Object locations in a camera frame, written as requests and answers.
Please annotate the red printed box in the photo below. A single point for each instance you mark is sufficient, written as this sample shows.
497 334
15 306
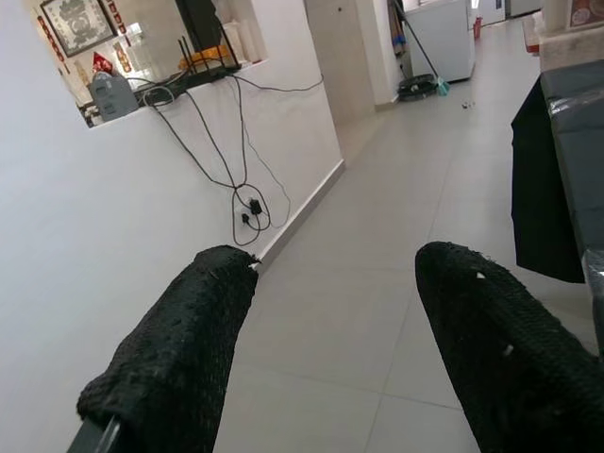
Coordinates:
587 11

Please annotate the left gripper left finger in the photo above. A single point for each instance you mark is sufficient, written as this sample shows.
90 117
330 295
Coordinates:
179 340

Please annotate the black tablecloth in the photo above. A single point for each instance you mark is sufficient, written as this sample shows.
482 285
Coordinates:
542 189

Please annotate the white chest freezer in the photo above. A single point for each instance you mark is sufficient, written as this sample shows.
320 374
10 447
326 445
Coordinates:
443 42

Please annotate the red paper ornament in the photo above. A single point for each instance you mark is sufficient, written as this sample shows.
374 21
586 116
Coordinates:
103 63

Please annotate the clear tape strip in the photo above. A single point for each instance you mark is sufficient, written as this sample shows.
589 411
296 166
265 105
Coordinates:
580 101

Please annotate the black monitor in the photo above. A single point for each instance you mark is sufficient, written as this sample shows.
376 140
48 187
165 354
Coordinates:
198 23

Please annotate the beige cloth covered table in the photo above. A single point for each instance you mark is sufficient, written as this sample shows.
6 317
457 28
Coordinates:
571 52

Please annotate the black power adapter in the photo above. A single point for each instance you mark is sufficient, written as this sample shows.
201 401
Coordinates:
256 206

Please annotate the broom with teal brush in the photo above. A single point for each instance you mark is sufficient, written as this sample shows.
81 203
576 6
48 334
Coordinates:
442 86

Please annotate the white cup stack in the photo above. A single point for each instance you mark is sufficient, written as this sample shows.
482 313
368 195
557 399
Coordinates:
240 42

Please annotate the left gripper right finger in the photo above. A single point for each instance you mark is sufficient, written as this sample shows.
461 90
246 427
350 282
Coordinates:
509 358

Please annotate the framed picture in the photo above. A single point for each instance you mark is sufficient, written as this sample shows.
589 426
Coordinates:
78 26

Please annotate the grey box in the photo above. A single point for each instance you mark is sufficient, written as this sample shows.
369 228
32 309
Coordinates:
113 96

